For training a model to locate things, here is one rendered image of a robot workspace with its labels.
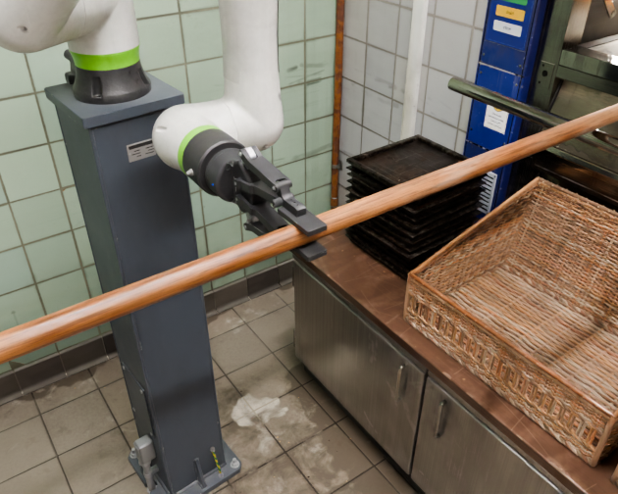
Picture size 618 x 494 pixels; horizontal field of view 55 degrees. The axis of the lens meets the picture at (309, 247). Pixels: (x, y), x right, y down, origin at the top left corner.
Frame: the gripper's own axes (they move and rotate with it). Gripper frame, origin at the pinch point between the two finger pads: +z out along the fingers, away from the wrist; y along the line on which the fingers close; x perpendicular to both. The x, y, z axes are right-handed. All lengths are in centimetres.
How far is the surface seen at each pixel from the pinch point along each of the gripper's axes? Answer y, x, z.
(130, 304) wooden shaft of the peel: -0.4, 23.5, 1.8
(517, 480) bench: 75, -46, 15
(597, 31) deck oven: 0, -115, -34
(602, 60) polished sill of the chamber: 2, -101, -23
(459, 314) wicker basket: 48, -51, -12
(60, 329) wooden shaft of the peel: -0.5, 31.0, 1.7
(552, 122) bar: 3, -63, -8
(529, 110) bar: 3, -64, -14
